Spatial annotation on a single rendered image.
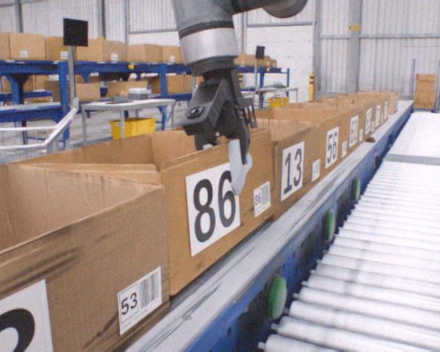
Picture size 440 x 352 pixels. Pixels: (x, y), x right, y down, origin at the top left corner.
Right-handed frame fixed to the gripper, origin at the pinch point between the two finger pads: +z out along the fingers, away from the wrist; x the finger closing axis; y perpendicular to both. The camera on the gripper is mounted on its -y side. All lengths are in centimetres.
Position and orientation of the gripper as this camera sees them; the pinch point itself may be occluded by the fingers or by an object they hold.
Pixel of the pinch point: (230, 188)
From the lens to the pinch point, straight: 69.9
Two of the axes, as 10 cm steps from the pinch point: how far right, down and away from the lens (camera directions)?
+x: -8.7, 1.1, 4.8
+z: 1.9, 9.7, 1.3
